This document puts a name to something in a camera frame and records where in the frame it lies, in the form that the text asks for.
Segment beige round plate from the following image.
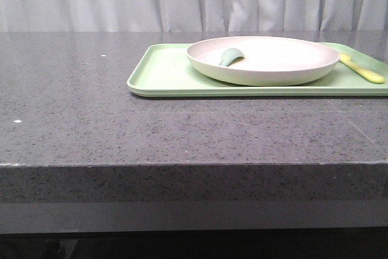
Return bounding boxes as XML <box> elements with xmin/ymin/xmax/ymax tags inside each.
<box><xmin>187</xmin><ymin>36</ymin><xmax>340</xmax><ymax>86</ymax></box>

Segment yellow plastic fork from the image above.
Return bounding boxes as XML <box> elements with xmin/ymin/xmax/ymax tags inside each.
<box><xmin>339</xmin><ymin>53</ymin><xmax>385</xmax><ymax>84</ymax></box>

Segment light green rectangular tray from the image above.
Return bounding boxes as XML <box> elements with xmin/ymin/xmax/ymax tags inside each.
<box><xmin>127</xmin><ymin>44</ymin><xmax>387</xmax><ymax>98</ymax></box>

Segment green spoon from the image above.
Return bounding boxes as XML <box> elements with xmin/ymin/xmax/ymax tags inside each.
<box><xmin>219</xmin><ymin>48</ymin><xmax>245</xmax><ymax>67</ymax></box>

